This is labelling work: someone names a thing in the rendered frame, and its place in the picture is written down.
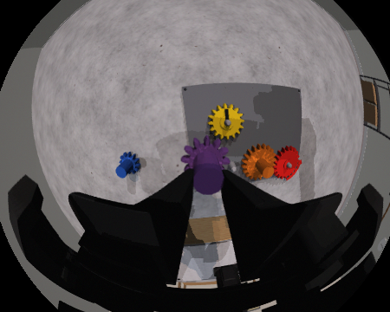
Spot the blue gear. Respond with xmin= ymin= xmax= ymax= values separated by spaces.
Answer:
xmin=115 ymin=153 xmax=140 ymax=179

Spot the orange gear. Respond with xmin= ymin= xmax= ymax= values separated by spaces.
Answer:
xmin=241 ymin=143 xmax=277 ymax=180

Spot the red gear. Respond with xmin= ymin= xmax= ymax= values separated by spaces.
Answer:
xmin=272 ymin=146 xmax=299 ymax=179

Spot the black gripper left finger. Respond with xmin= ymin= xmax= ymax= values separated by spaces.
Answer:
xmin=68 ymin=169 xmax=195 ymax=285

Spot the yellow gear with black stripe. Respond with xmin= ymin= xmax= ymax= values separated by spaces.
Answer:
xmin=208 ymin=103 xmax=244 ymax=140

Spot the purple gear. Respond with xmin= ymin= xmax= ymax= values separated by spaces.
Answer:
xmin=181 ymin=135 xmax=231 ymax=194

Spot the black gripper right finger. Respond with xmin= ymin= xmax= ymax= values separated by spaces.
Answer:
xmin=222 ymin=170 xmax=343 ymax=283

